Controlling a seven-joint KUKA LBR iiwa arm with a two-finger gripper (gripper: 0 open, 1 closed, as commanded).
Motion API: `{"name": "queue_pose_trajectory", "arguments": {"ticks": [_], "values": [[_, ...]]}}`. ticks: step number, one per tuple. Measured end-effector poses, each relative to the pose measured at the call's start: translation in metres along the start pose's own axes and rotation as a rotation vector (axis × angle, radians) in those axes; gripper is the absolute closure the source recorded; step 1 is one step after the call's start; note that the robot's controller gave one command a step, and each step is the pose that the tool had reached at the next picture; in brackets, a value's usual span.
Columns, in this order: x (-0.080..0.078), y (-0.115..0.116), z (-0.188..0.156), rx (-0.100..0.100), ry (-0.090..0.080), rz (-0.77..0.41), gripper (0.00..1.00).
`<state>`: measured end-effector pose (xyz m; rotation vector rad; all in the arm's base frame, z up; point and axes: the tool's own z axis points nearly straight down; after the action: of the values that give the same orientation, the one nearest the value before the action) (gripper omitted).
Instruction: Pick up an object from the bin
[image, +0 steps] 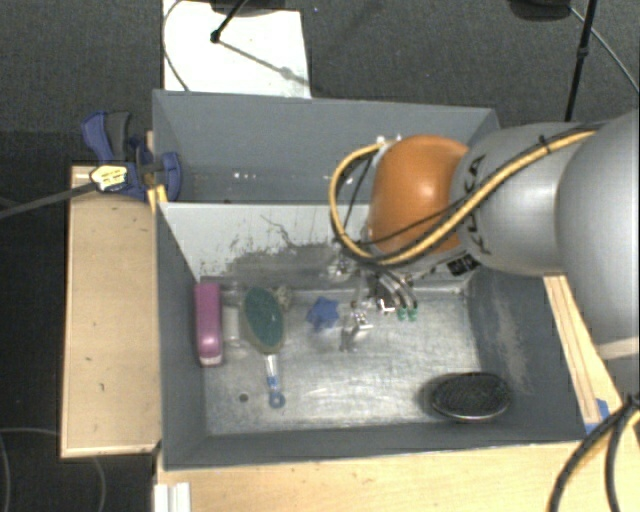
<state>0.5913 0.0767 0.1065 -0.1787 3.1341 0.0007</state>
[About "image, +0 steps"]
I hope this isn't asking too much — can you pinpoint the blue star-shaped toy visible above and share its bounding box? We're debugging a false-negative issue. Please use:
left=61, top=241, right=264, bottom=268
left=305, top=295, right=342, bottom=335

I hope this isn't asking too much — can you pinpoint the grey metal bin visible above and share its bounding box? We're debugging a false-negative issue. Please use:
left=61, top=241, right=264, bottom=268
left=151, top=89, right=589, bottom=471

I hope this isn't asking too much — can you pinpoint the clear glass jar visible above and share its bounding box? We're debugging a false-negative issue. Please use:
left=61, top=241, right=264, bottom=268
left=221, top=281, right=247, bottom=352

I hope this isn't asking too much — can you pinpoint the pale wood board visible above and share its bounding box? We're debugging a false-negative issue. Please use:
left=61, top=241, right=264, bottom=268
left=60, top=164, right=164, bottom=459

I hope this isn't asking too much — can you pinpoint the black cylinder on white bracket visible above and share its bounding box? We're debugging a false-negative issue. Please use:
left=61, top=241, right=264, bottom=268
left=446, top=254, right=477, bottom=278

